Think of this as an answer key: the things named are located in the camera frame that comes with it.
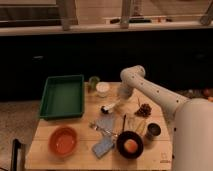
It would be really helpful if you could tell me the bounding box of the white handled dish brush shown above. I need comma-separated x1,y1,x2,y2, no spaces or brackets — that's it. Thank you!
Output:
101,102,119,114

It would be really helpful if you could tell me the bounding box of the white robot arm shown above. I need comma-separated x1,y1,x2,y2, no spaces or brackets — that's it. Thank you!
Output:
118,65,213,171

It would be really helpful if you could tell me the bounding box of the red bowl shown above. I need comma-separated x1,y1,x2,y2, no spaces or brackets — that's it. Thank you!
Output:
48,126,77,158

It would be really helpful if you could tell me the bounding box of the white cup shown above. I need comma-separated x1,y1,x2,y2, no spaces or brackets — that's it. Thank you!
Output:
96,82,110,98

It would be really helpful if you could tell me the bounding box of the pine cone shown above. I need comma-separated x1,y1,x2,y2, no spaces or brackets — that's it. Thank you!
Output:
135,103,152,118

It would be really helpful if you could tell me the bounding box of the green cup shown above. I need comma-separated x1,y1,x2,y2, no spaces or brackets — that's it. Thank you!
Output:
88,76,100,91

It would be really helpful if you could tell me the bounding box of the blue cloth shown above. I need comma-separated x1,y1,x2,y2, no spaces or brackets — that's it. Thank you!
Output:
92,115,115,159

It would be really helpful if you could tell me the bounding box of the yellow banana toy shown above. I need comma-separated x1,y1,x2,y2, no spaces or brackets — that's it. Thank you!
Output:
135,120,146,135

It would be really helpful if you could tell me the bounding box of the black frying pan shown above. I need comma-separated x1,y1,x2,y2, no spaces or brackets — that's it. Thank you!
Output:
116,116,144,159

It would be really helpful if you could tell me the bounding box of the metal cup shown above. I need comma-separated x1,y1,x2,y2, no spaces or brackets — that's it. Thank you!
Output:
146,123,161,139

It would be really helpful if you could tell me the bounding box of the orange fruit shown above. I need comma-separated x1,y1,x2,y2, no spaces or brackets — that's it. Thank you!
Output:
124,139,138,153

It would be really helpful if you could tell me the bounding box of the green plastic tray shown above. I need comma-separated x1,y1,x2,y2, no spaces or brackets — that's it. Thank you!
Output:
39,75,84,120

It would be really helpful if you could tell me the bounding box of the black chair back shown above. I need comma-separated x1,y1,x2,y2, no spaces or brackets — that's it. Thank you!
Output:
10,139,26,171

